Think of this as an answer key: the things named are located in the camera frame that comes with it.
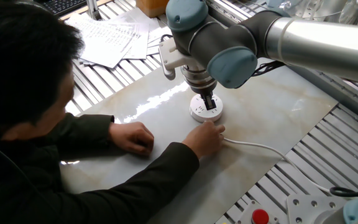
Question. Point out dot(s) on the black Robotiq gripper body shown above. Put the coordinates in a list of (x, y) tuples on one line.
[(205, 91)]

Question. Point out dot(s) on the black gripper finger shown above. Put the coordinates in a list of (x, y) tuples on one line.
[(212, 102), (207, 102)]

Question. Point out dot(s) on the round white power strip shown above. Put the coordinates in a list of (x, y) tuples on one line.
[(199, 109)]

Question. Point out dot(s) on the person's left forearm dark sleeve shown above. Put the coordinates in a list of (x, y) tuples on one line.
[(82, 130)]

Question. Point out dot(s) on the person's right forearm dark sleeve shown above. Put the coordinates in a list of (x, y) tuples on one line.
[(151, 177)]

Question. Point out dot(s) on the grey box red button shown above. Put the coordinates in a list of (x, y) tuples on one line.
[(259, 216)]

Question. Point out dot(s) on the person's right hand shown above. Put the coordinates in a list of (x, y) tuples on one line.
[(204, 140)]

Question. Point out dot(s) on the person's left hand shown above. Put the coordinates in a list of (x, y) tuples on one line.
[(132, 138)]

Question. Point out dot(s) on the white marble slab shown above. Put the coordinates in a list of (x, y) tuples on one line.
[(275, 109)]

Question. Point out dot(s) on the white printed paper sheet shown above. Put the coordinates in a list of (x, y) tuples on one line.
[(141, 46), (104, 40), (157, 40)]

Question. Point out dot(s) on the wooden box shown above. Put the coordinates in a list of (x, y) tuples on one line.
[(151, 7)]

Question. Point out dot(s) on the black computer keyboard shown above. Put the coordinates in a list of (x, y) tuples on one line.
[(64, 5)]

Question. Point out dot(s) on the person's head black hair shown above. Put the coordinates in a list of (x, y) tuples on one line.
[(20, 59)]

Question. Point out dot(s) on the person's torso dark jacket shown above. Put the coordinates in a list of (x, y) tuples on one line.
[(11, 186)]

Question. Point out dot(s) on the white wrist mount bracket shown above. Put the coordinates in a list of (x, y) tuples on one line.
[(172, 59)]

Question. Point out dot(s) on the silver metal post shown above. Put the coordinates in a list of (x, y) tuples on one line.
[(93, 9)]

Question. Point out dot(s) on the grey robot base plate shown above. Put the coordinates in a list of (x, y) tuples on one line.
[(303, 208)]

